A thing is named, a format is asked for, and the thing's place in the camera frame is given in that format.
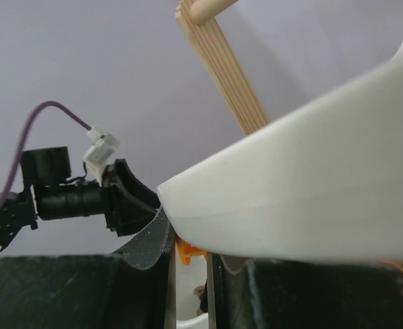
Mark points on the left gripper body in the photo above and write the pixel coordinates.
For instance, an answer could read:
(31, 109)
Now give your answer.
(113, 198)

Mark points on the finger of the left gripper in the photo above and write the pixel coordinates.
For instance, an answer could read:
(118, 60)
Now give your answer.
(134, 186)
(134, 213)

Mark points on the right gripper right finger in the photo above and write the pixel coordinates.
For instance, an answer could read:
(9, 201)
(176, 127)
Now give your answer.
(267, 293)

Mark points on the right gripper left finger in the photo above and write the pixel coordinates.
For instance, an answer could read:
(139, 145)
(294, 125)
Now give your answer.
(131, 288)

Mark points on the orange clothespin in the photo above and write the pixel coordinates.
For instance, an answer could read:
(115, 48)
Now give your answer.
(186, 251)

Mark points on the white clip hanger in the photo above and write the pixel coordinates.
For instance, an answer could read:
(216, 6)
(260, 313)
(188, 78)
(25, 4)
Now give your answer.
(325, 182)

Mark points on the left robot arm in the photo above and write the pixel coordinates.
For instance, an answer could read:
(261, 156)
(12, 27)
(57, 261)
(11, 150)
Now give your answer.
(50, 192)

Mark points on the white plastic bin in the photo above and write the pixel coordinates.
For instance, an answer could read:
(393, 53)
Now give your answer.
(198, 322)

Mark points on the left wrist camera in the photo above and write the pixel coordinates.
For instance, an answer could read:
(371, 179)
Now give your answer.
(95, 159)

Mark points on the right wooden post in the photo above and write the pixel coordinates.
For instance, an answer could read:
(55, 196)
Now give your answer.
(225, 70)

